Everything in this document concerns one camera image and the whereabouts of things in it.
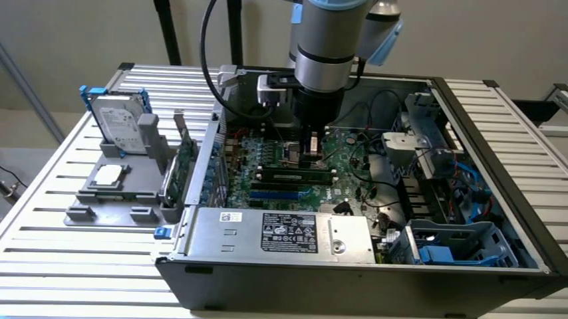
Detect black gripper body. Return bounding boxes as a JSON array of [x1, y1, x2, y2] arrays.
[[293, 86, 344, 136]]

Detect black RAM slot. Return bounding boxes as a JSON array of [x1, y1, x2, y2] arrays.
[[258, 165, 337, 175]]

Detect green RAM stick installed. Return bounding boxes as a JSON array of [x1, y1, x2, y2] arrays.
[[264, 171, 333, 183]]

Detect blue expansion slot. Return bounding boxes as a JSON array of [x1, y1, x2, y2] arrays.
[[249, 189, 300, 201]]

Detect green Dell motherboard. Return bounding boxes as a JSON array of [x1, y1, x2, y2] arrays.
[[199, 124, 379, 213]]

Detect grey metal drive cage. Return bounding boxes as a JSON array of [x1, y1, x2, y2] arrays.
[[383, 92, 467, 180]]

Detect silver power supply unit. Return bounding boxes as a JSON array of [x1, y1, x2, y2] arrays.
[[177, 207, 379, 265]]

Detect open black PC case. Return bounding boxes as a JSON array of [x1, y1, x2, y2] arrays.
[[155, 64, 568, 313]]

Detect grey part rack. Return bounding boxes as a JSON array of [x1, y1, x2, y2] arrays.
[[64, 114, 186, 228]]

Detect grey drive bay cage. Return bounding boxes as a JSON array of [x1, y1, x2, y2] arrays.
[[404, 218, 520, 267]]

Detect CPU with silver lid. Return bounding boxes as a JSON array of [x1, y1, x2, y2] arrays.
[[94, 165, 123, 185]]

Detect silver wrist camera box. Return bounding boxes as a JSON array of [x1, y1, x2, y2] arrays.
[[256, 74, 297, 108]]

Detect black wire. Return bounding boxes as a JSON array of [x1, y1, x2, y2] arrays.
[[367, 89, 404, 130]]

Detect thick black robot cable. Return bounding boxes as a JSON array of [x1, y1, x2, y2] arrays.
[[199, 0, 274, 119]]

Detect graphics card with metal bracket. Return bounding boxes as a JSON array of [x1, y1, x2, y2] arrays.
[[159, 108, 199, 207]]

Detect black camera stand pole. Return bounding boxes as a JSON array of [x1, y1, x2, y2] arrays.
[[153, 0, 183, 66]]

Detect hard disk in blue bracket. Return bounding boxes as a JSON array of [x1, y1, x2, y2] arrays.
[[78, 85, 154, 155]]

